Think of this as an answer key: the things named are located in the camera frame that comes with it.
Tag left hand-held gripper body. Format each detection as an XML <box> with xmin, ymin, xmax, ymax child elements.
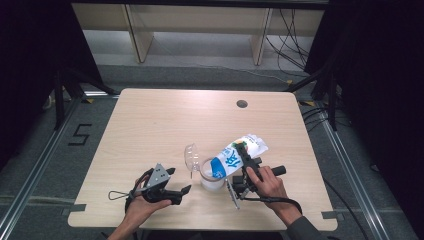
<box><xmin>133</xmin><ymin>162</ymin><xmax>184</xmax><ymax>206</ymax></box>

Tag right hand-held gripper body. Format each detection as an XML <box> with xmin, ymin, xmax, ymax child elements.
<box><xmin>226</xmin><ymin>156</ymin><xmax>287</xmax><ymax>211</ymax></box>

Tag blue and white bag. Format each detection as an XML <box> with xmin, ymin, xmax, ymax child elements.
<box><xmin>209</xmin><ymin>133</ymin><xmax>270</xmax><ymax>180</ymax></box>

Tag clear jar with hinged lid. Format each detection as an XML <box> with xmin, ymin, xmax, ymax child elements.
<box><xmin>183</xmin><ymin>142</ymin><xmax>228</xmax><ymax>192</ymax></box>

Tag person's right hand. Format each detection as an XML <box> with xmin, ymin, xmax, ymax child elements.
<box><xmin>245</xmin><ymin>165</ymin><xmax>298</xmax><ymax>218</ymax></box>

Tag person's left hand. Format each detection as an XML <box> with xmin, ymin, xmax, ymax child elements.
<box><xmin>124</xmin><ymin>179</ymin><xmax>173</xmax><ymax>228</ymax></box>

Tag black metal stand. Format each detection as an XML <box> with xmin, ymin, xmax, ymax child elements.
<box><xmin>283</xmin><ymin>65</ymin><xmax>340</xmax><ymax>133</ymax></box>
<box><xmin>52</xmin><ymin>64</ymin><xmax>118</xmax><ymax>132</ymax></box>

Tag light wooden shelf unit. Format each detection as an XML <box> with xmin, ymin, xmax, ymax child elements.
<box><xmin>71</xmin><ymin>3</ymin><xmax>326</xmax><ymax>66</ymax></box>

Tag black curtain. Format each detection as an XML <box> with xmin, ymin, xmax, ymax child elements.
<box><xmin>0</xmin><ymin>0</ymin><xmax>105</xmax><ymax>172</ymax></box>
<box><xmin>304</xmin><ymin>0</ymin><xmax>424</xmax><ymax>232</ymax></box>

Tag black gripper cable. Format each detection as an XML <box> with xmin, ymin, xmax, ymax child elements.
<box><xmin>242</xmin><ymin>178</ymin><xmax>369</xmax><ymax>240</ymax></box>

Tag thin black cord loop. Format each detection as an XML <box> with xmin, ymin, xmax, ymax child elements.
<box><xmin>107</xmin><ymin>190</ymin><xmax>131</xmax><ymax>201</ymax></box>

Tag black floor cables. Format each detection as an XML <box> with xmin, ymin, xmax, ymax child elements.
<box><xmin>301</xmin><ymin>105</ymin><xmax>352</xmax><ymax>133</ymax></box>

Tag thin white floor cable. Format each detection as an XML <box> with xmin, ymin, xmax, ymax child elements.
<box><xmin>186</xmin><ymin>62</ymin><xmax>292</xmax><ymax>85</ymax></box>

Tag aluminium floor rail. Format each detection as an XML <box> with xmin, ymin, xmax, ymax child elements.
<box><xmin>0</xmin><ymin>95</ymin><xmax>83</xmax><ymax>236</ymax></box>
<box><xmin>319</xmin><ymin>109</ymin><xmax>392</xmax><ymax>240</ymax></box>

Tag bundle of black cables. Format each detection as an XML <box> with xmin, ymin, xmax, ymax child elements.
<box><xmin>264</xmin><ymin>8</ymin><xmax>313</xmax><ymax>73</ymax></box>

